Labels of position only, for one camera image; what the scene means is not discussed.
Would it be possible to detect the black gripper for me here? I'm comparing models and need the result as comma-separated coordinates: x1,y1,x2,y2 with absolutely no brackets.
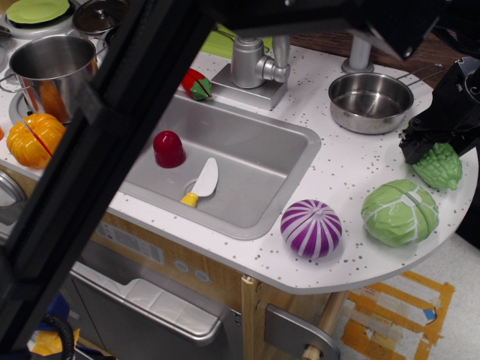
399,58,480,165

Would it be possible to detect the green bumpy toy squash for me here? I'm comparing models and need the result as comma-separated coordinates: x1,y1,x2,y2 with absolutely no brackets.
412,143,463,191

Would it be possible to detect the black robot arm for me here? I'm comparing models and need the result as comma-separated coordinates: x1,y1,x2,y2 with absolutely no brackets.
1,1,479,359

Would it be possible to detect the small steel pan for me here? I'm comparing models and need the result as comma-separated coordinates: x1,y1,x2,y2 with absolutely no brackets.
328,63,444,135

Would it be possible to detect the dark pot with lid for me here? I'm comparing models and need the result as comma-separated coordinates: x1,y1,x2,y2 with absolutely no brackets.
72,0,130,35

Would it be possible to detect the tall steel pot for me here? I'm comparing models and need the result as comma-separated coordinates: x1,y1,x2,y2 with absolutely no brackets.
1,34,103,124

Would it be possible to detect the green toy cabbage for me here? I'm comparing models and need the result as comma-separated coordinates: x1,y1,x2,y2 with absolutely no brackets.
361,179,440,248

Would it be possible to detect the grey support pole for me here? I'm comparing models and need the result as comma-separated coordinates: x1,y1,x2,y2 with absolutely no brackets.
341,36,374,74

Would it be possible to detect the purple striped toy onion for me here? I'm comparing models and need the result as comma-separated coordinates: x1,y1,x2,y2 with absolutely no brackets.
280,199,342,260

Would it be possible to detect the grey toy sink basin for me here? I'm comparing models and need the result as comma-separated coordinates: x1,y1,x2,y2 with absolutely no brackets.
120,91,321,240

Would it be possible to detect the silver toy faucet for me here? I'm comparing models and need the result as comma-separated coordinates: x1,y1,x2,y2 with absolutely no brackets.
212,35,290,110

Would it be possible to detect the white yellow toy knife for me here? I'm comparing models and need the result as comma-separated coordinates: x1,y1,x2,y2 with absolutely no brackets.
181,157,219,207

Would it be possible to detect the green cutting board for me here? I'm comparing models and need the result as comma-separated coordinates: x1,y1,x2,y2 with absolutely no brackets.
200,28,274,56

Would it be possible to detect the wooden toy kitchen cabinet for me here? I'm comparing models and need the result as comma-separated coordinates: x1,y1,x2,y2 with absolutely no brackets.
91,214,348,359

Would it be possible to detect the red toy chili pepper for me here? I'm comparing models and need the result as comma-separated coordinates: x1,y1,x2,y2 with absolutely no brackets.
181,68,212,101

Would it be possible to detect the red toy cup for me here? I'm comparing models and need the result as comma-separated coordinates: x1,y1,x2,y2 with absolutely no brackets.
153,130,186,168

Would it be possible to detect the silver toy dishwasher door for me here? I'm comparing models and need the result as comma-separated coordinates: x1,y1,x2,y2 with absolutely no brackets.
62,242,243,359

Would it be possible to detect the orange toy pumpkin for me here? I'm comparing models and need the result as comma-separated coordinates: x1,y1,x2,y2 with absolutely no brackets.
7,113,66,169

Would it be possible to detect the green toy plate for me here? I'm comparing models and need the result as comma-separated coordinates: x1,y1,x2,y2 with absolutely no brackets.
6,0,70,25

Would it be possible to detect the black corrugated cable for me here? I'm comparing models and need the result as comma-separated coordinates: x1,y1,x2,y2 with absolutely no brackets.
43,313,77,360

